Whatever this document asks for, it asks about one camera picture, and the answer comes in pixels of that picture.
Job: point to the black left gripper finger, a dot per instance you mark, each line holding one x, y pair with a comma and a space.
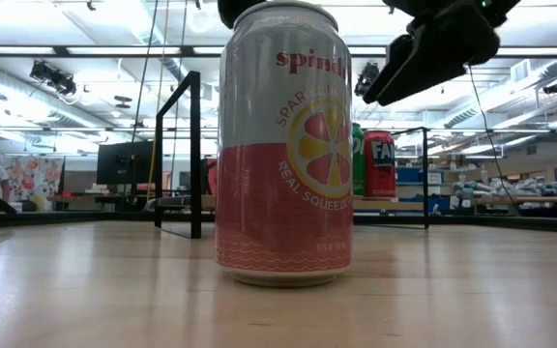
232, 9

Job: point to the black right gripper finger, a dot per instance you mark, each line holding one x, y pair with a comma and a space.
387, 72
423, 67

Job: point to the green Sprite can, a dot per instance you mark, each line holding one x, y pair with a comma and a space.
358, 164

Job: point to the red Fanta strawberry can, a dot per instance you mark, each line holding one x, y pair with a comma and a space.
380, 169

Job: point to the pink grey Spindrift can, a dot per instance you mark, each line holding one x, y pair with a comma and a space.
269, 193

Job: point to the blue storage bin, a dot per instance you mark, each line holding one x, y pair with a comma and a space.
409, 175

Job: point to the round ceiling disc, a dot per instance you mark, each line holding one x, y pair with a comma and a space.
123, 101

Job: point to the cluttered background workbench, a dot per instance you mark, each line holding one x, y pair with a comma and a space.
525, 188

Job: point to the red background object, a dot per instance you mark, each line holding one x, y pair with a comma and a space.
212, 176

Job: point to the black computer monitor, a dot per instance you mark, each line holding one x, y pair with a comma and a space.
124, 162

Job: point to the black hanging camera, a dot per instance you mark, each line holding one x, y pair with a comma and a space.
368, 77

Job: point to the black overhead frame bar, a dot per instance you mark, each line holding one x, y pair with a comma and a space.
186, 50

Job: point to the black frame wooden shelf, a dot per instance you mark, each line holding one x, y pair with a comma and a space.
195, 145

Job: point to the floral wall banner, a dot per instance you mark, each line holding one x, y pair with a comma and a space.
34, 179

